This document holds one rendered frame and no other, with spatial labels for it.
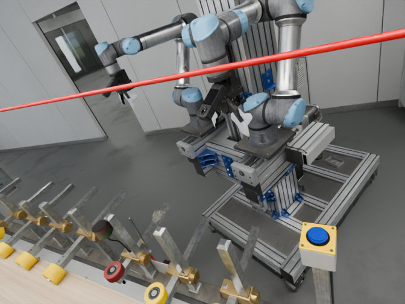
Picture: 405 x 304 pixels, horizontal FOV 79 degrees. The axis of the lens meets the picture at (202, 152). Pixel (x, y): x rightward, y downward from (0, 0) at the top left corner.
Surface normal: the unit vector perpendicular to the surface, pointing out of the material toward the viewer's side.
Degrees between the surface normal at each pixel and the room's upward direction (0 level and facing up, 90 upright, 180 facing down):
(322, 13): 90
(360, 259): 0
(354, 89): 90
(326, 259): 90
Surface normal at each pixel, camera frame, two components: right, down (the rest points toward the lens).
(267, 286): -0.31, -0.80
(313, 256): -0.41, 0.61
